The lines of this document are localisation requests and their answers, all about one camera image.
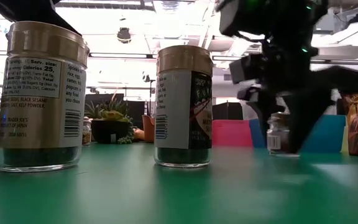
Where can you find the orange plastic bin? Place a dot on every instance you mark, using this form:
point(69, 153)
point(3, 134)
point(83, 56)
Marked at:
point(148, 129)

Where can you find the horizontal metal rail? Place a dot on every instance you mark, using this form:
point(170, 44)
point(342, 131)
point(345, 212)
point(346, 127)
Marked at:
point(346, 61)

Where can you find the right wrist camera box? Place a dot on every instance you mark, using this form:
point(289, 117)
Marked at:
point(241, 70)

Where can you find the blue plastic bin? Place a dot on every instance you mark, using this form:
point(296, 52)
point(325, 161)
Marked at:
point(325, 133)

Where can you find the narrow black monitor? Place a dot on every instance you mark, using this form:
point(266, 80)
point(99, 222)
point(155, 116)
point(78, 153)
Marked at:
point(137, 115)

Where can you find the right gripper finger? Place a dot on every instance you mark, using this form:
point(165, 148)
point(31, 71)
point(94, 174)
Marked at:
point(264, 109)
point(303, 115)

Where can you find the wide black monitor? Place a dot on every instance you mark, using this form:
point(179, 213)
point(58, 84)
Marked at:
point(104, 97)

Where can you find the black lamp stand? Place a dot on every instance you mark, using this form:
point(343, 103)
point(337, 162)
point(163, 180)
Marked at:
point(151, 96)

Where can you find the small orange round object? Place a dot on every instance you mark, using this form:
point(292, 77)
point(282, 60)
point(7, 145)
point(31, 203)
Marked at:
point(139, 134)

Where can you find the small white-lid spice jar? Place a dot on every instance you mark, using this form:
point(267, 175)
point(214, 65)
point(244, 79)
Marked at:
point(86, 132)

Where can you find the long ceiling light bar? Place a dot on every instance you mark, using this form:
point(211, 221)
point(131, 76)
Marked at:
point(120, 55)

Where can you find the black ceiling camera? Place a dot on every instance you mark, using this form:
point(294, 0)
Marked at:
point(124, 35)

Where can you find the black monitor behind bins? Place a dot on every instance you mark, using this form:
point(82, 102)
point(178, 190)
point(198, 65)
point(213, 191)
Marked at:
point(227, 111)

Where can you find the succulent plant in black pot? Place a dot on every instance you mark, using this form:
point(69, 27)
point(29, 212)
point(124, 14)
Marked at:
point(109, 130)

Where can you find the large gold-lid furikake jar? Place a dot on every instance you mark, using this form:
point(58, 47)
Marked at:
point(36, 124)

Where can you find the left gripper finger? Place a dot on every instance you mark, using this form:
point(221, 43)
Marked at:
point(64, 23)

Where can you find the small clear glass spice jar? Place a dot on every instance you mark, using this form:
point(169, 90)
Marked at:
point(275, 140)

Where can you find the black-label gold-lid furikake jar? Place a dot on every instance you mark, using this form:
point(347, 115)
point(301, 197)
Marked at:
point(172, 118)

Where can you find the pink plastic bin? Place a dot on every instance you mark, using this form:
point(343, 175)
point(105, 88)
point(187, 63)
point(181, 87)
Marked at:
point(230, 133)

